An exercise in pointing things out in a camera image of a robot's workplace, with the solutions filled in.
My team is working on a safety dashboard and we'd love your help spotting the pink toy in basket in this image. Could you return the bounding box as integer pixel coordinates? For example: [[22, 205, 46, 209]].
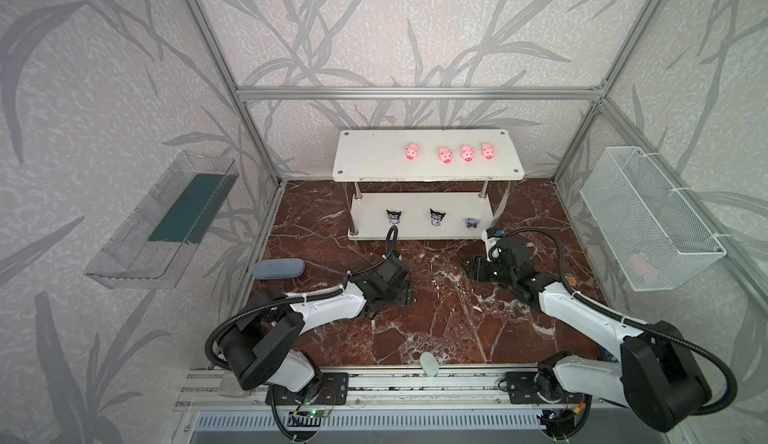
[[628, 252, 657, 279]]

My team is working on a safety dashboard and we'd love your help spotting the pink pig toy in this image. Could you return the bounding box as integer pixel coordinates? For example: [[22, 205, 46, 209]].
[[405, 143, 419, 160], [481, 142, 496, 160], [461, 144, 475, 162], [438, 146, 453, 164]]

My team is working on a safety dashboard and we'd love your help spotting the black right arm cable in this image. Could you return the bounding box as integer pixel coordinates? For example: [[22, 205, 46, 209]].
[[494, 227, 739, 416]]

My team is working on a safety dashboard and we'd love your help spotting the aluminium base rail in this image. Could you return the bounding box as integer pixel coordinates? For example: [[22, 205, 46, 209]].
[[173, 364, 581, 411]]

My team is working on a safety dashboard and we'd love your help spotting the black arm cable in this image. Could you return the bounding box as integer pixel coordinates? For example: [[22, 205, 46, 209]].
[[203, 224, 400, 370], [494, 227, 739, 416]]

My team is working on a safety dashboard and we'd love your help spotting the clear plastic wall bin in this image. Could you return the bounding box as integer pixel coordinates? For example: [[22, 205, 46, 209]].
[[84, 151, 239, 290]]

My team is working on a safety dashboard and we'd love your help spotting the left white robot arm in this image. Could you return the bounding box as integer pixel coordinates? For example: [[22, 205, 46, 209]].
[[204, 252, 412, 395]]

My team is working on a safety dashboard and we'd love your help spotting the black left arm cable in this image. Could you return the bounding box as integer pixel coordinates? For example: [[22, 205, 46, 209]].
[[203, 224, 400, 370]]

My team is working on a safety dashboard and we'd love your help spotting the pale green oval object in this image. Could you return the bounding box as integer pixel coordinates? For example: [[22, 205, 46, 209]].
[[419, 352, 440, 377]]

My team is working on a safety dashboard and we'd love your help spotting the white wire mesh basket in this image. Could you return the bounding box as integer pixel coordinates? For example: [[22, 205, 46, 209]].
[[580, 146, 727, 292]]

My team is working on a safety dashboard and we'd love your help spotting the white two-tier shelf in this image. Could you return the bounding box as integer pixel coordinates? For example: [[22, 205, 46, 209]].
[[333, 129, 525, 241]]

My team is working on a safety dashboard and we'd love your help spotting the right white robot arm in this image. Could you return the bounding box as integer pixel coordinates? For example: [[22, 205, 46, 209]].
[[461, 233, 728, 432]]

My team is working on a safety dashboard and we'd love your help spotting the dark cartoon figure toy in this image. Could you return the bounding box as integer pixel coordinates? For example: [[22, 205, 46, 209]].
[[429, 208, 446, 227], [386, 209, 402, 226]]

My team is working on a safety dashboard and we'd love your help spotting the blue fabric glasses case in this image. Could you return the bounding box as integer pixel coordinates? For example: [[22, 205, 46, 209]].
[[251, 258, 306, 280]]

